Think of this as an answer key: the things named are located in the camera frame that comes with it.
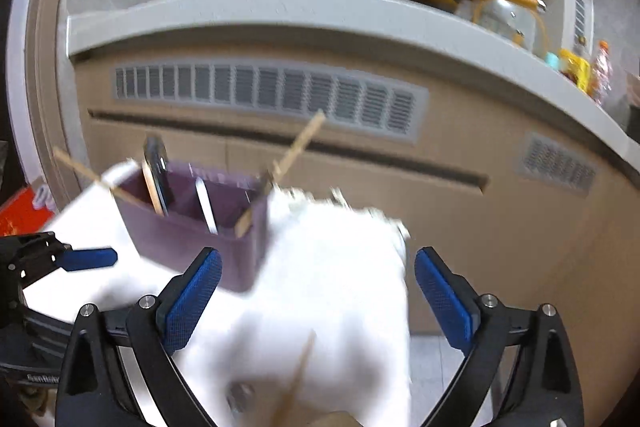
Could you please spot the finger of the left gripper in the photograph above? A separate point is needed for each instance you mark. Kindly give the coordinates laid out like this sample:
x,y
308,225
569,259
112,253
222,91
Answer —
x,y
71,260
28,258

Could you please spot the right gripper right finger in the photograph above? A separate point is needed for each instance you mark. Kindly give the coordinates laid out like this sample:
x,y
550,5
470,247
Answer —
x,y
543,388

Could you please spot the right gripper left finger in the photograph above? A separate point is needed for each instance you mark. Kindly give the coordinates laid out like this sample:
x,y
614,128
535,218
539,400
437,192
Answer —
x,y
94,389

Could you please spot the wooden chopstick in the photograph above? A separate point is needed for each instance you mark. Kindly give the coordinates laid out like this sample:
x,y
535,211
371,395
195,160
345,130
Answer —
x,y
89,174
287,400
274,175

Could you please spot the blue plastic spoon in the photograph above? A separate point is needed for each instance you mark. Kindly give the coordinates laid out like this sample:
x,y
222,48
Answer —
x,y
154,153

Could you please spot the white black measuring spoon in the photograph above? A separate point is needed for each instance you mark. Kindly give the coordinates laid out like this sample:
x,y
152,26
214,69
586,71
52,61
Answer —
x,y
206,206

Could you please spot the wooden spoon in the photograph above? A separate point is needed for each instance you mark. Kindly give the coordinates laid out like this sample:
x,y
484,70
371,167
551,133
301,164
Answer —
x,y
151,187

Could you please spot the metal spoon black handle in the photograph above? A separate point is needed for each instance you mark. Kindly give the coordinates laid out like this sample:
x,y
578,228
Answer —
x,y
240,398

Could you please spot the grey kitchen countertop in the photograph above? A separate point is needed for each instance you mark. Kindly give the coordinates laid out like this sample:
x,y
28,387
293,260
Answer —
x,y
394,32

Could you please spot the red box on floor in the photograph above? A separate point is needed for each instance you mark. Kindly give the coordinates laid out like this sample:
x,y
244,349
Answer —
x,y
29,210

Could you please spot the purple utensil holder box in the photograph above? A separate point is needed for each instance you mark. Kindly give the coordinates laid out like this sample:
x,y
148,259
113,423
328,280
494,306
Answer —
x,y
176,239

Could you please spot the white table cloth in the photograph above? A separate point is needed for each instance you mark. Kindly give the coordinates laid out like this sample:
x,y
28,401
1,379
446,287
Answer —
x,y
330,270

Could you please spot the small grey vent grille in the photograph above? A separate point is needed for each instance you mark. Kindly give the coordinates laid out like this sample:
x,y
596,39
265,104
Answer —
x,y
548,161

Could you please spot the condiment bottle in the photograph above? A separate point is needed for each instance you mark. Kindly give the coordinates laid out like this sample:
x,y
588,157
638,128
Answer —
x,y
600,74

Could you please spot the long grey vent grille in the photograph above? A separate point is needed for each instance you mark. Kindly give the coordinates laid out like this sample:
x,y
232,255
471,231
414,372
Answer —
x,y
348,98

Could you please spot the yellow jar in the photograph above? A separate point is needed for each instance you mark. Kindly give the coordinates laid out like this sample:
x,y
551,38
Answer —
x,y
576,68

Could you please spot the glass pot lid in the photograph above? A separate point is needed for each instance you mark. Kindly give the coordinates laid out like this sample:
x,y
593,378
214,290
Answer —
x,y
518,23

